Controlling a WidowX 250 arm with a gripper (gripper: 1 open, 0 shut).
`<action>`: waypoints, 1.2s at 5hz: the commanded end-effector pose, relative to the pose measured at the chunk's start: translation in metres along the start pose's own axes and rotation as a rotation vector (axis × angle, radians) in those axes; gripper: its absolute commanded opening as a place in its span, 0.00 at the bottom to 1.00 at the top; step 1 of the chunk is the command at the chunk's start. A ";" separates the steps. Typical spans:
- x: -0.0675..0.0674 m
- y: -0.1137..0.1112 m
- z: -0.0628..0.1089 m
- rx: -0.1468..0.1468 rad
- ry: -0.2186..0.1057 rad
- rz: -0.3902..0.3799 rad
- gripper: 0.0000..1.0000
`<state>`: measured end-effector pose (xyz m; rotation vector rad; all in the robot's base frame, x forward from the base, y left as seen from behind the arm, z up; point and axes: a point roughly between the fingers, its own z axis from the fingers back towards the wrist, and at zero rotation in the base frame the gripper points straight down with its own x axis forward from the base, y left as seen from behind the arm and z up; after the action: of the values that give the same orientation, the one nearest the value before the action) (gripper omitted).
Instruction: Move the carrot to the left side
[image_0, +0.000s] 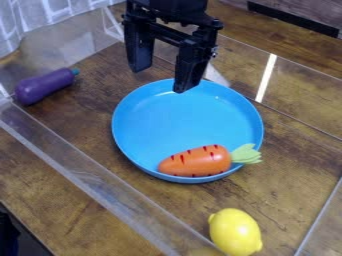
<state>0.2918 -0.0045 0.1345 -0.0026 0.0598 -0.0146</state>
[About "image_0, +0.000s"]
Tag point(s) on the purple toy eggplant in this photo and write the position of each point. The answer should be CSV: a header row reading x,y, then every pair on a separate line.
x,y
35,88

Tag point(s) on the orange toy carrot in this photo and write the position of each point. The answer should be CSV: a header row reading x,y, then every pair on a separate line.
x,y
207,160

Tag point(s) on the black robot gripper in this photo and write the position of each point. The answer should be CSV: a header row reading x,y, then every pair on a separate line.
x,y
146,19

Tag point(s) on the blue plastic plate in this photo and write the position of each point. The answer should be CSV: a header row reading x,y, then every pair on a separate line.
x,y
158,123

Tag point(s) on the white curtain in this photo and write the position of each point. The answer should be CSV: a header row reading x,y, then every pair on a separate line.
x,y
24,15

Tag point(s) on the clear acrylic enclosure wall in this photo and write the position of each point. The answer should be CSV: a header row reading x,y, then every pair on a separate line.
x,y
84,199

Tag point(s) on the yellow toy lemon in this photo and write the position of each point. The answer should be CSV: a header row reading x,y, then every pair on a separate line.
x,y
234,232

